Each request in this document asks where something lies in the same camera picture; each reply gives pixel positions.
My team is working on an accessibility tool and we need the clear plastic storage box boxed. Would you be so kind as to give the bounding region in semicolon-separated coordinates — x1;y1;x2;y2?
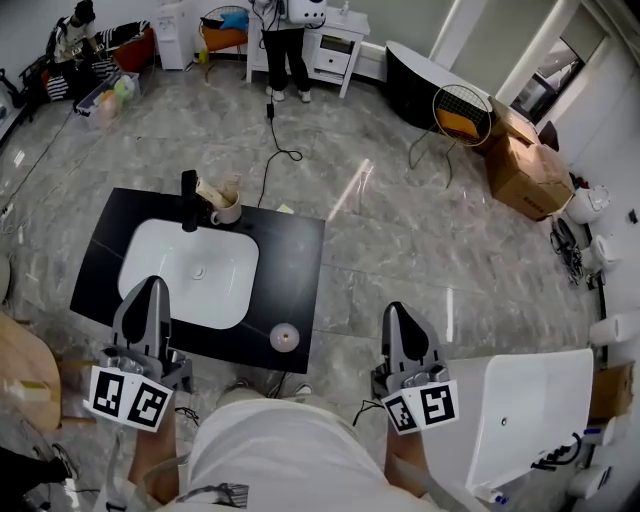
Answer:
73;71;142;129

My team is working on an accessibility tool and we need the beige tube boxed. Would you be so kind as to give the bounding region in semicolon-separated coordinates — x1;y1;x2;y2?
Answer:
219;172;243;202
195;175;234;209

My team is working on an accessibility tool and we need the small cardboard box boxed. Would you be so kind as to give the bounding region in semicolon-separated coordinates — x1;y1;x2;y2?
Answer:
588;361;636;422

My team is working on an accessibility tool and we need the black power cable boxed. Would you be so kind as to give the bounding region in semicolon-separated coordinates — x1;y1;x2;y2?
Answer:
256;97;304;209

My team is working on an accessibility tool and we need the orange sofa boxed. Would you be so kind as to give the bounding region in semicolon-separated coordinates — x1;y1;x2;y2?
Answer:
94;20;157;75

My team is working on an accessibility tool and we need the black sink counter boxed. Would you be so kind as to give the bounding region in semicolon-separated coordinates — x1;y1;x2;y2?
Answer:
69;187;326;375

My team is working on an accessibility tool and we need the pale pink bottle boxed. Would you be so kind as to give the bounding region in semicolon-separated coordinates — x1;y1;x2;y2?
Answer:
269;322;301;354

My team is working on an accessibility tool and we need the bundle of black cables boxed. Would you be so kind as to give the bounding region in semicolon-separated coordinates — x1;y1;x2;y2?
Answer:
548;216;587;287

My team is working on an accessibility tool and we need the gold wire chair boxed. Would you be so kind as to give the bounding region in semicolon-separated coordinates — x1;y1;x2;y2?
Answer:
407;83;495;190

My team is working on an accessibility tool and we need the person's white shirt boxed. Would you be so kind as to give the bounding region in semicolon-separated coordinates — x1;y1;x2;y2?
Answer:
93;394;491;512

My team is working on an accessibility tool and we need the blue cushion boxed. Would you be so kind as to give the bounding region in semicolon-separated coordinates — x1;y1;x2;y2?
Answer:
218;10;250;32

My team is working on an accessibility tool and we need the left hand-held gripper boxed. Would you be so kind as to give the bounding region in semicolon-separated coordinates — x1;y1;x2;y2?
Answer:
88;275;194;434

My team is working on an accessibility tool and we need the flat cardboard box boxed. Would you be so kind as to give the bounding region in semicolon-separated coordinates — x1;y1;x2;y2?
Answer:
472;96;542;157

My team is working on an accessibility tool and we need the black faucet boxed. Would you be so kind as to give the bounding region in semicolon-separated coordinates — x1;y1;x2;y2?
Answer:
180;169;200;234

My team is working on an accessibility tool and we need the white desk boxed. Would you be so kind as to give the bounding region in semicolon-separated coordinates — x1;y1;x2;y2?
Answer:
246;7;372;99

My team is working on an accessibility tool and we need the round wooden table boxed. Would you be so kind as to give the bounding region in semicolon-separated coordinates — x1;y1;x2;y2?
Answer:
0;310;65;434

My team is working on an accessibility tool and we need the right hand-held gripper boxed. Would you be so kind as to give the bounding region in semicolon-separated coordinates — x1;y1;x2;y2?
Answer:
372;301;460;435

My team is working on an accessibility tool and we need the black curved cabinet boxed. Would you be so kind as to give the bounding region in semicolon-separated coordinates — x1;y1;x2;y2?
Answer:
384;40;497;132

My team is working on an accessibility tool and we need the beige mug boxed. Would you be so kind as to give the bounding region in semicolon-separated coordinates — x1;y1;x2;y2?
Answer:
209;192;243;226

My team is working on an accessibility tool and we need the person's left forearm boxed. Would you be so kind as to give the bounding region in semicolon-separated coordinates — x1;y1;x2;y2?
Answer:
127;409;180;505

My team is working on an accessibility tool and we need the white ceramic cylinder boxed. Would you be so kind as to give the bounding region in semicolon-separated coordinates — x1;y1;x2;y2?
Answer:
588;309;640;347

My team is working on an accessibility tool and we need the person's right forearm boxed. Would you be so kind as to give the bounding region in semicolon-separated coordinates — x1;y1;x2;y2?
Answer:
383;422;432;500

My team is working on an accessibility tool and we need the white appliance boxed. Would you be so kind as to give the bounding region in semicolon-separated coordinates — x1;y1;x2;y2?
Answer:
288;0;329;27

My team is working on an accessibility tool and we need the orange wire-back chair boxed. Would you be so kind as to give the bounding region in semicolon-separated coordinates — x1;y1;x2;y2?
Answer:
198;5;250;64

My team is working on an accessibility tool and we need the black and white sneaker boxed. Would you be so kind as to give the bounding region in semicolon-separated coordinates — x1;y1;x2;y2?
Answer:
49;442;80;481

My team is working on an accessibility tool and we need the black tap fixture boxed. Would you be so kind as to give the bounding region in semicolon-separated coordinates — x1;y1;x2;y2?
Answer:
529;431;585;472

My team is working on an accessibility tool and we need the large cardboard box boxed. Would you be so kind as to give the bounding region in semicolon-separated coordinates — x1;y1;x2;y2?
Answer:
483;132;576;222

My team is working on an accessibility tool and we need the white sink basin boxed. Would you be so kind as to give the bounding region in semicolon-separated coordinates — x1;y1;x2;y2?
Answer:
117;218;260;330

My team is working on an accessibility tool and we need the white water dispenser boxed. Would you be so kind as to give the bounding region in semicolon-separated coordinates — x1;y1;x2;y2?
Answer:
156;2;197;71

